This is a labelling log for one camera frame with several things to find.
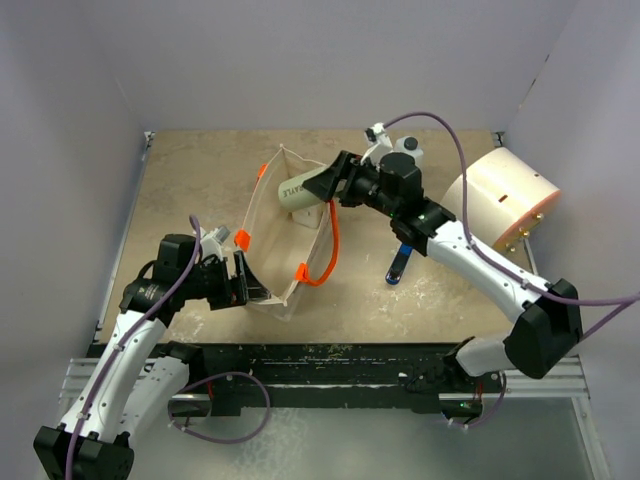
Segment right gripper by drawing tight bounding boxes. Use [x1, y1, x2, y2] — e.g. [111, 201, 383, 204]
[303, 151, 399, 219]

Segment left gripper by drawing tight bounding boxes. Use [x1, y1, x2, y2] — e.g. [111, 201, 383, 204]
[180, 251, 269, 310]

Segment canvas tote bag orange handles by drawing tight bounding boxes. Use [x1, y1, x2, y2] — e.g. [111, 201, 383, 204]
[234, 146, 330, 321]

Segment green bottle cream cap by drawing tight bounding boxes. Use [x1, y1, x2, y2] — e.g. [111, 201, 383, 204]
[278, 166, 327, 212]

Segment white square bottle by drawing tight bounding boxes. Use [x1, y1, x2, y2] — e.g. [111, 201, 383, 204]
[394, 136, 424, 169]

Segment white bottle black cap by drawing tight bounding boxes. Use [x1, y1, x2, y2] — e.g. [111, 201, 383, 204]
[292, 205, 324, 229]

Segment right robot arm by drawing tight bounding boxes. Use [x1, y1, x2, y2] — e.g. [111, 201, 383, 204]
[301, 152, 583, 391]

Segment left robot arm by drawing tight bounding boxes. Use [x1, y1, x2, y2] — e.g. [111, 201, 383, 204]
[33, 226, 248, 479]

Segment blue stapler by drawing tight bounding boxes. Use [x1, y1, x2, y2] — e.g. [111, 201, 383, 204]
[385, 244, 413, 285]

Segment white cylindrical container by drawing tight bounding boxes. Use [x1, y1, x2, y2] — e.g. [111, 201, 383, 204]
[466, 147, 561, 253]

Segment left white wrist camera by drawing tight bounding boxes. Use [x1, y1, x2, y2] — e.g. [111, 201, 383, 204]
[200, 225, 230, 261]

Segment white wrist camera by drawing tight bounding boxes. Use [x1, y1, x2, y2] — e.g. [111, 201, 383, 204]
[361, 122, 393, 166]
[200, 225, 230, 261]

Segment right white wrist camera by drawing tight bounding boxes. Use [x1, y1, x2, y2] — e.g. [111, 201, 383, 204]
[361, 122, 393, 166]

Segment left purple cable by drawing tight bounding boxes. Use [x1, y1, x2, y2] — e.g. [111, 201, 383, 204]
[64, 214, 202, 480]

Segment purple cable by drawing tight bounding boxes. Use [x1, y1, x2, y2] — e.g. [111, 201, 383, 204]
[64, 214, 202, 480]
[382, 111, 640, 431]

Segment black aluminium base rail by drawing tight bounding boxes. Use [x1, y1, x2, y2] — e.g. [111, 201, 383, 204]
[59, 341, 586, 416]

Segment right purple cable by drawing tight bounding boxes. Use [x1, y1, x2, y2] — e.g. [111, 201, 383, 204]
[382, 111, 640, 431]

